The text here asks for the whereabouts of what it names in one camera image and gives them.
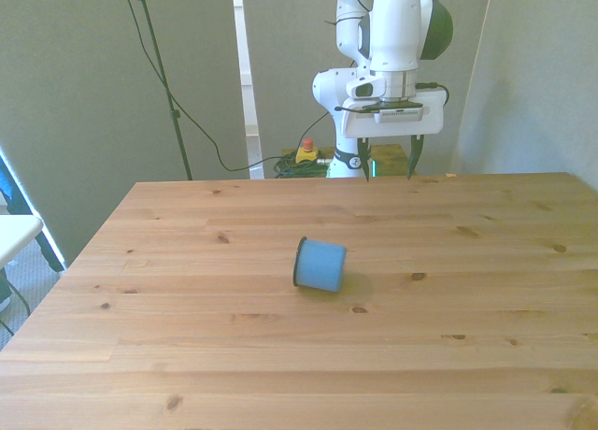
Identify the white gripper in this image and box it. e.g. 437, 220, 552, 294
340, 90, 446, 184

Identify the blue mug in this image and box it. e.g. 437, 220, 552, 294
292, 236, 349, 294

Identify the yellow emergency stop box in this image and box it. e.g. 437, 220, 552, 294
295, 138, 320, 165

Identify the white vertical panel strip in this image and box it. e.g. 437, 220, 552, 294
231, 0, 265, 180

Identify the black tripod stand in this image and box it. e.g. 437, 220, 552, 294
113, 0, 195, 181

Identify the white side table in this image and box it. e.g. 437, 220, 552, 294
0, 214, 44, 268

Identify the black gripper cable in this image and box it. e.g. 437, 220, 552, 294
415, 80, 450, 108

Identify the green coiled cable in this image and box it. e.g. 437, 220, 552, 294
272, 152, 331, 179

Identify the black thin cable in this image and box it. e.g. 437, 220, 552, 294
120, 0, 331, 173

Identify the blue and black frame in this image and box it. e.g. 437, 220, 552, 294
0, 147, 67, 274

